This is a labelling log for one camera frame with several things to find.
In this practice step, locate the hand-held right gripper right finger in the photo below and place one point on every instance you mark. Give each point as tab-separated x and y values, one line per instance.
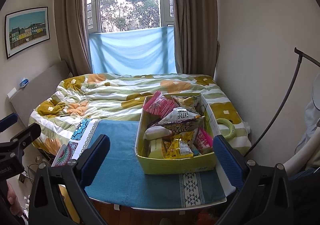
226	160

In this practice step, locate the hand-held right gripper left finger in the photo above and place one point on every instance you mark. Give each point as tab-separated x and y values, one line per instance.
96	157

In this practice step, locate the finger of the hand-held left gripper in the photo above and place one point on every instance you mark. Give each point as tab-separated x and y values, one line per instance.
30	132
8	121

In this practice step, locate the pale pink snack packet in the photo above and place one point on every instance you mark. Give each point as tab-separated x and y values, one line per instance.
203	142

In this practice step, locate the gold yellow snack packet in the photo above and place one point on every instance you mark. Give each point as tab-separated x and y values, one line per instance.
178	149

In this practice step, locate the green cardboard box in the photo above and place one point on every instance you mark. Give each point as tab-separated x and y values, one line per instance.
175	165

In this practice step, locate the grey white pyramid snack packet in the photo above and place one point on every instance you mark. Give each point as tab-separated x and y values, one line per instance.
180	117

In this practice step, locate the plain white snack packet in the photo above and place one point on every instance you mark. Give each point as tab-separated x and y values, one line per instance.
155	132

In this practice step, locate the beige yellow chip packet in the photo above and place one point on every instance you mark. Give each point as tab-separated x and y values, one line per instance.
186	102

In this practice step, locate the pink red-print snack packet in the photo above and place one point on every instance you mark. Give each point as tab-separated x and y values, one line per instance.
160	106

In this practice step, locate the person's left hand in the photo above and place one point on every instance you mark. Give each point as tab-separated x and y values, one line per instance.
12	197

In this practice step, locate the floor power socket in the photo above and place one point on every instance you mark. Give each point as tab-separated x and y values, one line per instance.
22	178

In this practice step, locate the teal table mat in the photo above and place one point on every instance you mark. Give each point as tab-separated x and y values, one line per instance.
120	165

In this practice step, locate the mandala patterned cloth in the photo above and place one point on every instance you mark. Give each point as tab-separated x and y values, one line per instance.
80	134

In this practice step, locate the small white block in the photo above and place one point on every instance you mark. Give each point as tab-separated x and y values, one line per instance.
11	93

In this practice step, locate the small blue object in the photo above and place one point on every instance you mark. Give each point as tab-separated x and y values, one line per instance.
24	82

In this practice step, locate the grey headboard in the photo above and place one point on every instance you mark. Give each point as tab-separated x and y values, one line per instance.
37	89

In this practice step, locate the floral striped blanket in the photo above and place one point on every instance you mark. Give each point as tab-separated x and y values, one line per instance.
107	97

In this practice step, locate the dark blue clothing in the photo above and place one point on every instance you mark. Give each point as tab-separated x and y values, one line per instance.
305	190

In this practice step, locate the light blue window cloth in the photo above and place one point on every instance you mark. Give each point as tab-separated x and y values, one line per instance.
130	49

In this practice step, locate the brown curtain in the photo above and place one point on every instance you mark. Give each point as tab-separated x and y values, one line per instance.
72	27
195	27

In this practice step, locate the black lamp stand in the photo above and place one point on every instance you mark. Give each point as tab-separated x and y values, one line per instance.
296	51

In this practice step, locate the framed wall picture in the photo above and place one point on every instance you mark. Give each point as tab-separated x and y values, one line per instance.
26	31

